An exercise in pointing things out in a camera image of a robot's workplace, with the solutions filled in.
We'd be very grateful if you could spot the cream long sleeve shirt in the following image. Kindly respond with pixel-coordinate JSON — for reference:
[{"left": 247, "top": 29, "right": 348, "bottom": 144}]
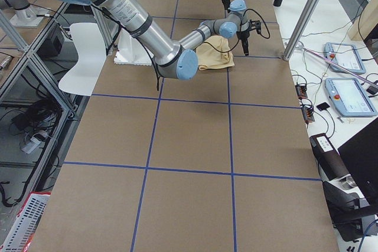
[{"left": 195, "top": 35, "right": 234, "bottom": 71}]

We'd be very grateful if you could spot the upper blue teach pendant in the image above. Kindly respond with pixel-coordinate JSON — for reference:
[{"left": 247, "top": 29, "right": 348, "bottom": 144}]
[{"left": 324, "top": 42, "right": 366, "bottom": 74}]

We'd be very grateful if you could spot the blue teach pendant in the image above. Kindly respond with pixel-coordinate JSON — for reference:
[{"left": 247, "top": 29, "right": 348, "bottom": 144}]
[
  {"left": 324, "top": 78, "right": 377, "bottom": 117},
  {"left": 324, "top": 42, "right": 366, "bottom": 74}
]

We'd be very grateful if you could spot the lower blue teach pendant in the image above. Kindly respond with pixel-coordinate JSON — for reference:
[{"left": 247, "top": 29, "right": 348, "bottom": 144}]
[{"left": 324, "top": 78, "right": 377, "bottom": 117}]

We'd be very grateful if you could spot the white plastic chair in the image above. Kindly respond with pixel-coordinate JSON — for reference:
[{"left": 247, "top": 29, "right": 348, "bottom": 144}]
[{"left": 58, "top": 22, "right": 107, "bottom": 96}]

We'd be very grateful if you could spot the black equipment case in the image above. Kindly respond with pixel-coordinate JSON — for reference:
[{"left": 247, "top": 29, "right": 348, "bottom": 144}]
[{"left": 309, "top": 120, "right": 377, "bottom": 241}]

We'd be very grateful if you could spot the red white plastic basket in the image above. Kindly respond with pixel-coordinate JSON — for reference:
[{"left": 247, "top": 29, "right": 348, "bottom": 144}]
[{"left": 1, "top": 192, "right": 51, "bottom": 251}]

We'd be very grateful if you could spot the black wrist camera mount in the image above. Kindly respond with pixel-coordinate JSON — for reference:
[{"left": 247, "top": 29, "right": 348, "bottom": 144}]
[{"left": 249, "top": 19, "right": 262, "bottom": 35}]

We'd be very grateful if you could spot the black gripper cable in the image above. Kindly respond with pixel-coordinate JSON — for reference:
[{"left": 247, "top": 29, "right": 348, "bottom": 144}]
[{"left": 203, "top": 9, "right": 271, "bottom": 55}]

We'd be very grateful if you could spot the aluminium frame post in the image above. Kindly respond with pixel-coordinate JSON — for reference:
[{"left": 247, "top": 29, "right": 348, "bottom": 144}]
[{"left": 282, "top": 0, "right": 319, "bottom": 61}]

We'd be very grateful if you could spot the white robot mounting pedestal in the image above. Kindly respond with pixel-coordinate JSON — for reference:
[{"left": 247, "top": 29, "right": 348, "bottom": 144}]
[{"left": 114, "top": 30, "right": 152, "bottom": 66}]

